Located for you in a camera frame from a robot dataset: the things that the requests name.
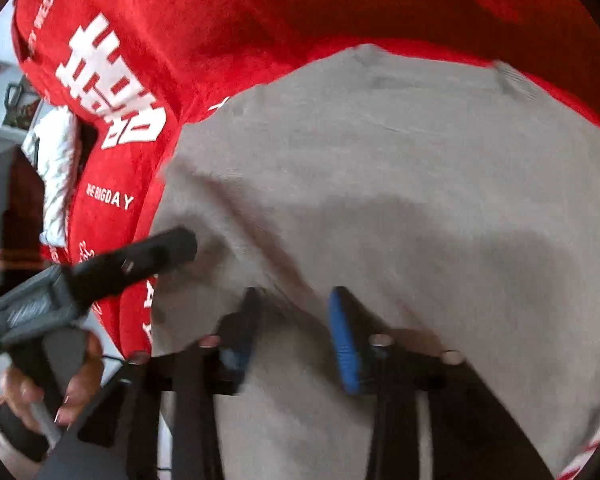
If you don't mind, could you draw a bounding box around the red printed blanket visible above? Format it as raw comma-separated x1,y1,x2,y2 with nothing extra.
11,0,600,361

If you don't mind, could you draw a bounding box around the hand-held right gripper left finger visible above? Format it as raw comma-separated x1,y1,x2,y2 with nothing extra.
35,287,264,480

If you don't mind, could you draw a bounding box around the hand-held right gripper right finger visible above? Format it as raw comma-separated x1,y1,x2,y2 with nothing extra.
327,287,556,480

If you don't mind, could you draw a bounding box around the framed picture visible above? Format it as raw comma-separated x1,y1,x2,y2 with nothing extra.
2,79,44,131

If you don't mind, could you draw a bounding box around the grey knit garment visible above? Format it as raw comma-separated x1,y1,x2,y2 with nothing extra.
147,44,600,480

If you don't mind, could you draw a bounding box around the person's left forearm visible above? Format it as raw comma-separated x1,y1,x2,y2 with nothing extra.
0,396,52,467

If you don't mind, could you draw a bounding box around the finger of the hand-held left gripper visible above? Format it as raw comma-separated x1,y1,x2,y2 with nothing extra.
71,227,199,313

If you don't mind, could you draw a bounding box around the person's left hand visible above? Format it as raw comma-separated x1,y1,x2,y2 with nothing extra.
0,331,106,429

